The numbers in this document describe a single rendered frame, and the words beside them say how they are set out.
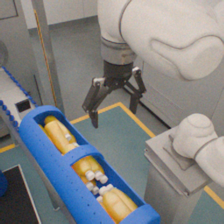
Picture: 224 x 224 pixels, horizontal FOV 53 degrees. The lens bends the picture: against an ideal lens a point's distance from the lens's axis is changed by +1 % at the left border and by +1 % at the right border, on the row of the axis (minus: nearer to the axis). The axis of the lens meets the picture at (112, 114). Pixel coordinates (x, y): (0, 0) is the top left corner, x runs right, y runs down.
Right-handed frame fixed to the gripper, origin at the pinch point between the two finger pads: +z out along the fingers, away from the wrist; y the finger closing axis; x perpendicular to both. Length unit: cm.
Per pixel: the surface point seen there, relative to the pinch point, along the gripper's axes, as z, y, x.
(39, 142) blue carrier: 45, -20, 38
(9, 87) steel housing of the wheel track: 78, -23, 139
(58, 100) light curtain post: 84, 11, 111
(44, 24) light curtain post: 18, 11, 115
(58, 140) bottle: 48, -10, 38
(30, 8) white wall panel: 135, 73, 477
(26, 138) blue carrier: 50, -25, 49
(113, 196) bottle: 41.1, -1.6, -6.4
